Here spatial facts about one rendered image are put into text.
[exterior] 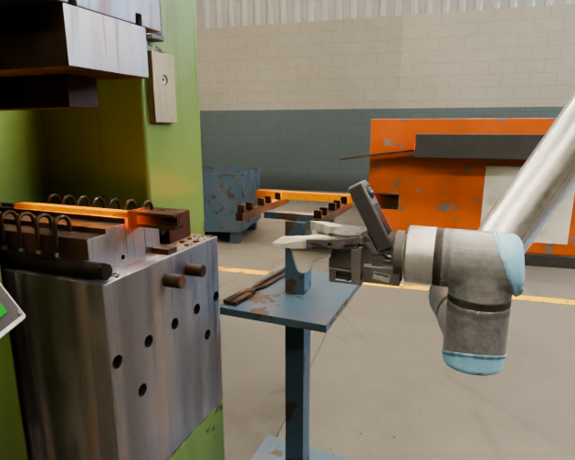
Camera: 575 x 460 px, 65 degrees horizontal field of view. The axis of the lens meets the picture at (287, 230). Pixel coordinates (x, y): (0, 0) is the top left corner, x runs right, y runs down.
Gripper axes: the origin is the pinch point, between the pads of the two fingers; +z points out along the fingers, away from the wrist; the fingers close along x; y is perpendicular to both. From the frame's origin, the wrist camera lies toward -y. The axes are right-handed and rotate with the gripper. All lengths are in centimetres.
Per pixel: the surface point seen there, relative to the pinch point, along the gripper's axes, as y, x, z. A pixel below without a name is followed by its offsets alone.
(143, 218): 0.1, -0.6, 30.2
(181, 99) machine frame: -25, 39, 47
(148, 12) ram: -40, 9, 33
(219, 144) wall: 16, 721, 431
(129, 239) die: 4.3, -2.0, 33.0
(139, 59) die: -30.3, 4.8, 33.0
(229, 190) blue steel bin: 44, 326, 192
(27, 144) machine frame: -13, 17, 81
